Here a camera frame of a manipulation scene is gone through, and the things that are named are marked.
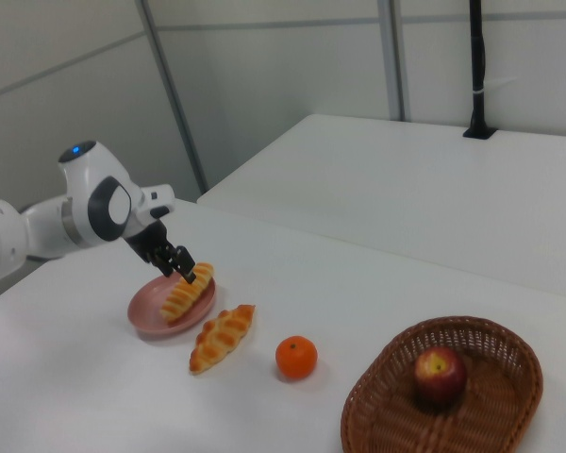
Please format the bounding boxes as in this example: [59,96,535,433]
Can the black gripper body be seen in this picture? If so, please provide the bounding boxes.
[124,221,171,265]

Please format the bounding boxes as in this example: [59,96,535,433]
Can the striped toy bread roll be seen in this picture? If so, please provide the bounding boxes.
[159,261,216,326]

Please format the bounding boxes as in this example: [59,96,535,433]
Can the braided toy bread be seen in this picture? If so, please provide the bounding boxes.
[190,304,257,377]

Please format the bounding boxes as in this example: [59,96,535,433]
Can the toy orange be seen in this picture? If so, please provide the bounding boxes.
[275,334,319,381]

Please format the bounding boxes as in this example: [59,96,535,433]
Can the red toy apple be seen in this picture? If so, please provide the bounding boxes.
[413,346,468,406]

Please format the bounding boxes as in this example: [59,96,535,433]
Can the pink plate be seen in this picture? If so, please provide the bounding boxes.
[126,274,217,337]

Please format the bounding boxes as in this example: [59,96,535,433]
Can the brown woven basket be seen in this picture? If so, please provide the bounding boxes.
[340,315,544,453]

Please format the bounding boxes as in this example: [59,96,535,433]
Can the white side table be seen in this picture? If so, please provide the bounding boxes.
[196,112,566,303]

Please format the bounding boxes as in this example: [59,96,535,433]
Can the black pole with base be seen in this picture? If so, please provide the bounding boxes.
[461,0,497,141]

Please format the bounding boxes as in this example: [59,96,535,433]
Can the grey partition post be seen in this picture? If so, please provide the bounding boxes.
[136,0,209,194]
[379,0,411,122]

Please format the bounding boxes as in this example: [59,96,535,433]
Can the white cable tie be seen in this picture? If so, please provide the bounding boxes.
[471,76,520,95]

